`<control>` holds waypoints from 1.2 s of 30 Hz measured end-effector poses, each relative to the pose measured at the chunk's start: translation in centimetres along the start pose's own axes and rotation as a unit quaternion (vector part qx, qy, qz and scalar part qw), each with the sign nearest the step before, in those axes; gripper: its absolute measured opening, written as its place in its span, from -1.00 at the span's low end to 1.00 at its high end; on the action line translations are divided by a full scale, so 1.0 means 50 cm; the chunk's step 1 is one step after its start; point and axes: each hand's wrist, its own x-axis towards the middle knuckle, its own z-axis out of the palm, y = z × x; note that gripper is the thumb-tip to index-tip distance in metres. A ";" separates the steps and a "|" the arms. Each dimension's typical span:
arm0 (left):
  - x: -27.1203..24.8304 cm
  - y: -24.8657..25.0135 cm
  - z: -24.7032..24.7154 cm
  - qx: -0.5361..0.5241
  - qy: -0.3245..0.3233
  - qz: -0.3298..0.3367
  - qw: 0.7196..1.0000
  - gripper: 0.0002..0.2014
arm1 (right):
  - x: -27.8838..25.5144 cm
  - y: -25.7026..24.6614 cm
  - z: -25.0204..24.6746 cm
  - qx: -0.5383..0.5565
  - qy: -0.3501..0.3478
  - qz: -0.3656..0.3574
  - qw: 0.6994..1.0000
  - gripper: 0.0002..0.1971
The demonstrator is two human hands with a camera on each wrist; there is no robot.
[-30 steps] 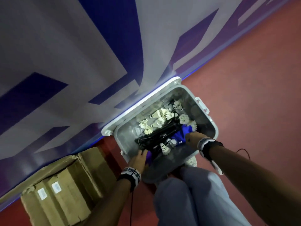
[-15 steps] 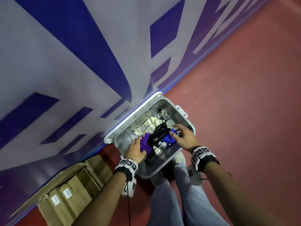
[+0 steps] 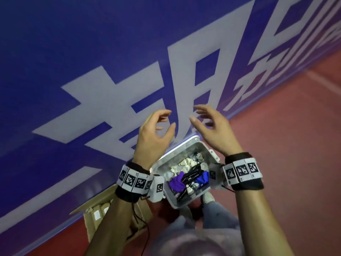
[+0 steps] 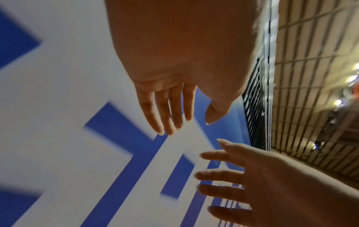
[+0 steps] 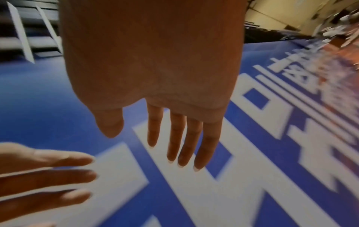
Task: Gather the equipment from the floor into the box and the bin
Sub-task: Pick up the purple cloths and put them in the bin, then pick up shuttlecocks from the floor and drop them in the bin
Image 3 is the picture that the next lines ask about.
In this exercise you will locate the person's left hand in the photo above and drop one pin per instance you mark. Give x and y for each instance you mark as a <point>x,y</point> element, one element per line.
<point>150,146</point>

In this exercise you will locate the person's right hand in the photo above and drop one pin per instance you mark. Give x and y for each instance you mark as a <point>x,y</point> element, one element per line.
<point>221,135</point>

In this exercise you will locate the clear plastic storage bin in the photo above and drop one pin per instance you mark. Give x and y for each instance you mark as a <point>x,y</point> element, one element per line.
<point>162,167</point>

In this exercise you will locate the shuttlecocks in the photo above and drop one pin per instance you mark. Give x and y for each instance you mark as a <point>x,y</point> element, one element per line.
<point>186,163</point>

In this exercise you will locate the purple cloth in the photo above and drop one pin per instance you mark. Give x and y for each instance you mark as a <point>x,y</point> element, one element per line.
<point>177,183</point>

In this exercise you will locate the blue cloth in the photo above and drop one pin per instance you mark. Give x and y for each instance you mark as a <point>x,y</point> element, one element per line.
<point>202,178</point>

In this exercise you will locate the long brown cardboard box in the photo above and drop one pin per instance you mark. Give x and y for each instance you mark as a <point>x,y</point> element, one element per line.
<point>97,215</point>
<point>106,209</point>

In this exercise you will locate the large torn cardboard box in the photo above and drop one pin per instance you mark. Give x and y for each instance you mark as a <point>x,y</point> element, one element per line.
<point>90,223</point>

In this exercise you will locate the person's right forearm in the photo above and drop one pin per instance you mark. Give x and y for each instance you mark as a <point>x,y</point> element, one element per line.
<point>261,223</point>

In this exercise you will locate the person's left forearm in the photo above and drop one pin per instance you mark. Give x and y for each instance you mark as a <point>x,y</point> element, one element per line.
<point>112,226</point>

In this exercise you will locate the person's right shoe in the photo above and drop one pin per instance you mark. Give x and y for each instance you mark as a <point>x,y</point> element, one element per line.
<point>208,198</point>

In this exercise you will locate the person's grey trousers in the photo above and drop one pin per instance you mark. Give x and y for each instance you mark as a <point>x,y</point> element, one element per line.
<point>218,215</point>

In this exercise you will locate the person's pale shirt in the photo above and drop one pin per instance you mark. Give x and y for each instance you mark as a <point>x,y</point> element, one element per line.
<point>191,243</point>

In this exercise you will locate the black wristband with marker tiles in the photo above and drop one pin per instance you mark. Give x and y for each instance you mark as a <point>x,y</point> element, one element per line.
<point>243,170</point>
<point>133,181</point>

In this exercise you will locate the blue printed barrier board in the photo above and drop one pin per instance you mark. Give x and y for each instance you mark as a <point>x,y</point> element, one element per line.
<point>53,50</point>

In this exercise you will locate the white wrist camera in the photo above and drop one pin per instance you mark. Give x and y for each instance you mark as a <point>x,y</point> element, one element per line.
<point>214,175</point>
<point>157,187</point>

